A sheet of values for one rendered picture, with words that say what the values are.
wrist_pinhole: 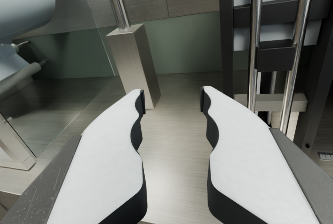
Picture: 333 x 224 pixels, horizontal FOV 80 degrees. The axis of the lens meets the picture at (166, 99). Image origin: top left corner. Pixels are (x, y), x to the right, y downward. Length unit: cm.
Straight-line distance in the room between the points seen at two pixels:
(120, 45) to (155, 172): 37
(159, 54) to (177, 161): 51
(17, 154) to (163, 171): 40
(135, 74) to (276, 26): 42
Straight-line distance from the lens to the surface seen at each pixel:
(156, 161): 53
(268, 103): 42
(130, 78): 66
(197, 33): 82
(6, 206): 96
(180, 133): 59
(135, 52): 61
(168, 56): 88
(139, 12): 86
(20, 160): 69
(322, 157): 56
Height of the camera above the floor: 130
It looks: 32 degrees down
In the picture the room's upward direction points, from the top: 13 degrees counter-clockwise
